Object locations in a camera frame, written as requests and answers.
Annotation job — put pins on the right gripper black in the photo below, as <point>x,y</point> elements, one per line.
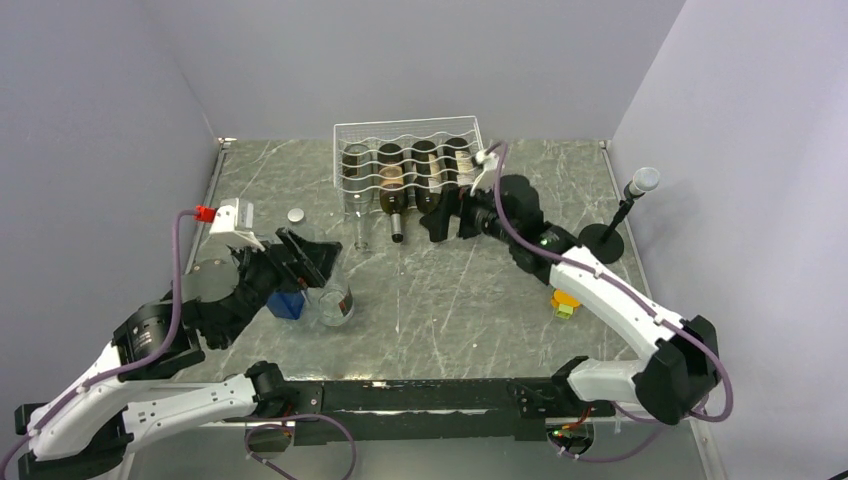
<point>437,222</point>

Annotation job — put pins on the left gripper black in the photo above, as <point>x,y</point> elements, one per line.
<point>315,258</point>

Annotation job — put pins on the dark wine bottle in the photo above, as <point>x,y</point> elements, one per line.
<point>459,161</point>
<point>428,175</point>
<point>393,198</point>

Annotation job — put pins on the dark wine bottle front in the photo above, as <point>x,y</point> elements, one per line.
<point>393,198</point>

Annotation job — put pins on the clear glass bottle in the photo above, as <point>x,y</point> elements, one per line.
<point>357,171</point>

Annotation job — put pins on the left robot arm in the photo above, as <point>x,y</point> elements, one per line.
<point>91,427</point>

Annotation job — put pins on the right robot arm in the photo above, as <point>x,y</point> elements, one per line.
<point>677,363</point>

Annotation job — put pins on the clear bottle silver cap front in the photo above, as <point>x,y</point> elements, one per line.
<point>335,299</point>

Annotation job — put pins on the clear bottle silver cap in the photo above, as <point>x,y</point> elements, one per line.
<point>335,299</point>
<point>302,226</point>

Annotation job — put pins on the blue square glass bottle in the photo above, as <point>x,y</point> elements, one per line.
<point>286,305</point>

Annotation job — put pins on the clear bottle silver cap rear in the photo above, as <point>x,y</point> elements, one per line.
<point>302,226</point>

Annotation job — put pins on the colourful small blocks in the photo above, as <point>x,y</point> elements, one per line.
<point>563,304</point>

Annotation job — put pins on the microphone on black stand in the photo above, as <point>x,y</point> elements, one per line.
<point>603,240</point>

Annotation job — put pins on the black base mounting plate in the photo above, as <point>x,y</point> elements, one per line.
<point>523,409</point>

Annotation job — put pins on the white wire wine rack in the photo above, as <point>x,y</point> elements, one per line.
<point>403,133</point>

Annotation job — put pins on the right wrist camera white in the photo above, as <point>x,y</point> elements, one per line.
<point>486,165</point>

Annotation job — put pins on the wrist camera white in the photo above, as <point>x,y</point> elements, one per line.
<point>486,165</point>
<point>230,224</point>

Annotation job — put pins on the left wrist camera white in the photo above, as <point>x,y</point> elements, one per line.
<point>230,224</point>

